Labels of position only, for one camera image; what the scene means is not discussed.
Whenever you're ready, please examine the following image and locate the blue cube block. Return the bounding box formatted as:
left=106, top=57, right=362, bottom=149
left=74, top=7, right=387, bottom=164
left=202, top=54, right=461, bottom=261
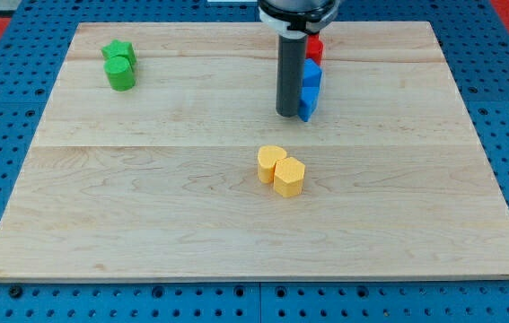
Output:
left=303, top=58, right=322, bottom=88

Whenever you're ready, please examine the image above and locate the red block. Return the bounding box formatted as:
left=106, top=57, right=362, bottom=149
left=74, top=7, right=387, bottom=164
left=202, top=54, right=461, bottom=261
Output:
left=305, top=33, right=324, bottom=65

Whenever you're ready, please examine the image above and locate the wooden board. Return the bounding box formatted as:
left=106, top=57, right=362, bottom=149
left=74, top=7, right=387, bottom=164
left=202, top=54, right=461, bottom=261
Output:
left=0, top=22, right=509, bottom=284

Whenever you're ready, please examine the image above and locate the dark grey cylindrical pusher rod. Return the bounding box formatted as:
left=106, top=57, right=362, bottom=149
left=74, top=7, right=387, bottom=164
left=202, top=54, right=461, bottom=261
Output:
left=276, top=36, right=307, bottom=118

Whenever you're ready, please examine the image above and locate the blue triangle block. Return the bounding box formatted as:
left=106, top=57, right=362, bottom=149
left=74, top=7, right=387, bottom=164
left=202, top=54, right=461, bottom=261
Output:
left=298, top=87, right=320, bottom=122

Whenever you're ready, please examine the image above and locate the yellow pentagon block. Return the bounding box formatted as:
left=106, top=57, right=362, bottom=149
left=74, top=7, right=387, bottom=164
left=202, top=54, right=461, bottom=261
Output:
left=273, top=157, right=305, bottom=197

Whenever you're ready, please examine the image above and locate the yellow heart block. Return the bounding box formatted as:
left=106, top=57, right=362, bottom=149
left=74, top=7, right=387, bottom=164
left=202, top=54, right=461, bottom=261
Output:
left=257, top=145, right=287, bottom=184

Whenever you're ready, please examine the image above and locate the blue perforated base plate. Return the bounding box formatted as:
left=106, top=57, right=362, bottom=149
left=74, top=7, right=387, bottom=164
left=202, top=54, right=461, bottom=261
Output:
left=0, top=1, right=509, bottom=322

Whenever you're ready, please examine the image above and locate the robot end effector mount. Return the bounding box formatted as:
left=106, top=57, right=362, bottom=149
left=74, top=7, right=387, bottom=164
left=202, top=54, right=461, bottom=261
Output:
left=257, top=0, right=340, bottom=39

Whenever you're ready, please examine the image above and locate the green cylinder block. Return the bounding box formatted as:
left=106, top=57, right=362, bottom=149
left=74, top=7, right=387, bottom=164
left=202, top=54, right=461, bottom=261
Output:
left=103, top=57, right=136, bottom=92

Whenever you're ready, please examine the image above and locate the green star block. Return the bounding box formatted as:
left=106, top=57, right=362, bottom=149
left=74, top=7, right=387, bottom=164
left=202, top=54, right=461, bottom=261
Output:
left=101, top=39, right=136, bottom=65

